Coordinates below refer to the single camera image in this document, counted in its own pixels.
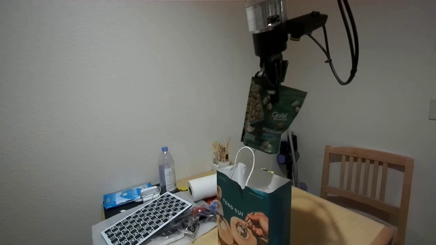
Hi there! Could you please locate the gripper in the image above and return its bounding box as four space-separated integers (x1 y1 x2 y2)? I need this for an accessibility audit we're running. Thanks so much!
252 24 290 104

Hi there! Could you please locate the green snack packet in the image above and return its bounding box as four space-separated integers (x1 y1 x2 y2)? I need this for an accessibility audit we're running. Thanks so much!
241 77 308 154

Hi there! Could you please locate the green paper bag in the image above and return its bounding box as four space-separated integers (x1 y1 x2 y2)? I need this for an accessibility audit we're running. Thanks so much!
217 146 292 245

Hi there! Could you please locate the clear plastic bag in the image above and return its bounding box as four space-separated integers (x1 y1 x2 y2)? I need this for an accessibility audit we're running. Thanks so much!
153 200 219 240

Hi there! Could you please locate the blue wipes packet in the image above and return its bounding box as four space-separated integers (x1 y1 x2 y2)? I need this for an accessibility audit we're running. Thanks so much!
103 183 153 209

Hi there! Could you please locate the stick vacuum cleaner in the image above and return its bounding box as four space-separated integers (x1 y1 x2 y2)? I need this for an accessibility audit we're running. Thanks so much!
277 129 308 192

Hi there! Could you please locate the reed diffuser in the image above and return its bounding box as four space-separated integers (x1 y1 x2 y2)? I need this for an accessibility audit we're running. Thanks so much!
212 137 232 171

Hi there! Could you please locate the paper towel roll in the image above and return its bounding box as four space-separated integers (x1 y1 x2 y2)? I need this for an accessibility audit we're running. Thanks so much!
187 174 218 202

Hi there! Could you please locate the clear water bottle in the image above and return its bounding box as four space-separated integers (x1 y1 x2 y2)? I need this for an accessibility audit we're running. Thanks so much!
158 146 177 194

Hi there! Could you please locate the wooden chair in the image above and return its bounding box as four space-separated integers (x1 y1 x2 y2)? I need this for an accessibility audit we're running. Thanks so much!
320 145 415 245

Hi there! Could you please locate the white keyboard with black keys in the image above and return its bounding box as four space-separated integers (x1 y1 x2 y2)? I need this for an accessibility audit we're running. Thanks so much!
101 192 193 245

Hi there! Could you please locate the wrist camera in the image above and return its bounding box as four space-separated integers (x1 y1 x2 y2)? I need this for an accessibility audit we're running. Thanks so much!
285 11 328 42

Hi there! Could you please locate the coiled white cable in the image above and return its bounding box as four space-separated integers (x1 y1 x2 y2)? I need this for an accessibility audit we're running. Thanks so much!
140 186 161 203

